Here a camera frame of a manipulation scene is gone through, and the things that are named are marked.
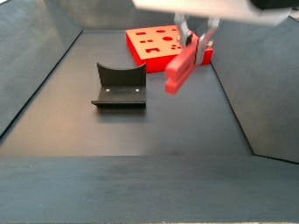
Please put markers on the red double-square peg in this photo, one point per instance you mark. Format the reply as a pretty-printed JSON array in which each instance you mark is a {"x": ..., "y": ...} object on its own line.
[{"x": 180, "y": 67}]

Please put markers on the black curved holder stand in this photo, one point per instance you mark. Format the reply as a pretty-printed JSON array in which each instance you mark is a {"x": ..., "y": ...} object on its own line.
[{"x": 122, "y": 87}]

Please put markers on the red shape-sorting board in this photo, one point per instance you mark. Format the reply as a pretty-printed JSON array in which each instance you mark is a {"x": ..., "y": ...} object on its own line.
[{"x": 154, "y": 46}]

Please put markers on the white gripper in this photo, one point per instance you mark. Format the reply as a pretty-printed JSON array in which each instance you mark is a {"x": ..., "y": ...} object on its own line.
[{"x": 232, "y": 10}]

